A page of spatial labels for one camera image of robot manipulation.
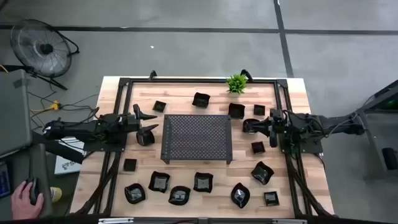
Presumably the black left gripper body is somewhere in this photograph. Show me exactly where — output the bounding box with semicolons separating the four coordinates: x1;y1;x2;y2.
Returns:
119;104;146;146

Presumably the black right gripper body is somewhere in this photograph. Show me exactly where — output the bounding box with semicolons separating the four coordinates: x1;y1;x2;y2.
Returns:
269;108;294;149

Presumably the small black wavy plate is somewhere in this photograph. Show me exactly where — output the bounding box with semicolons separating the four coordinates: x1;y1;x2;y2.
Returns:
228;103;246;120
192;91;211;109
250;161;275;186

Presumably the large black wavy square plate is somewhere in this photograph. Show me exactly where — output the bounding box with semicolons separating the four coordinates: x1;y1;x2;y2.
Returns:
193;172;215;194
147;170;171;194

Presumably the green plant in white pot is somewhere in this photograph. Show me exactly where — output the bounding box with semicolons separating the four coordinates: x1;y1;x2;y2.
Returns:
226;73;249;96

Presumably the black perforated metal riser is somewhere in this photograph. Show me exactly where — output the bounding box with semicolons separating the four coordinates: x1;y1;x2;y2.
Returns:
160;114;233;165

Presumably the black diagonal beam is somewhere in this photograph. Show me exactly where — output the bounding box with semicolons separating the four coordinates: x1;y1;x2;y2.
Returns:
30;130;85;165

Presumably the white printed cardboard box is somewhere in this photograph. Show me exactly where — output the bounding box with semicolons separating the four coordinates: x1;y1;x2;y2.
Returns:
54;136;87;175

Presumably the grey desk surface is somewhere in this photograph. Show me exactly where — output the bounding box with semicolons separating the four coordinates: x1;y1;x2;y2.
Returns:
0;143;53;220

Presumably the silver aluminium extrusion bar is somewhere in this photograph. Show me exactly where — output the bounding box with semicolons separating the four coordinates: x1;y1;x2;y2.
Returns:
98;217;134;224
272;218;308;224

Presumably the grey metal cart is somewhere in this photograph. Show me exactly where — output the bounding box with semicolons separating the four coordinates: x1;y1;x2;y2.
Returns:
354;80;398;182

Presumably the black metal floor fan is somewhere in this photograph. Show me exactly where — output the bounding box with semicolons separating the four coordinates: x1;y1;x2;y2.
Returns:
9;18;80;78

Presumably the grey case with tape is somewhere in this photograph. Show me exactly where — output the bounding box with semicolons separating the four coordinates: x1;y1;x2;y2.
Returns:
0;68;34;158

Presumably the black computer mouse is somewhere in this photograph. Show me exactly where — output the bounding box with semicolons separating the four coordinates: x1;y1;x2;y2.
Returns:
28;177;41;206

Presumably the black floor stand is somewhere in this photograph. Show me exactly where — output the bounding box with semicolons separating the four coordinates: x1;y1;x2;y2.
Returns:
0;63;68;91

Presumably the person's hand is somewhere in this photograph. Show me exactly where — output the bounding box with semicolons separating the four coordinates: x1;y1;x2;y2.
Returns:
11;180;45;221

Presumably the backlit keyboard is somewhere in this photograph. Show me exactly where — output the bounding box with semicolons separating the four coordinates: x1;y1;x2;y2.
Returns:
0;161;12;199

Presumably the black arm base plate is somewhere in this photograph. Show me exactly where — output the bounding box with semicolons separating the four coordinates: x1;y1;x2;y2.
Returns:
83;133;127;152
279;132;324;154

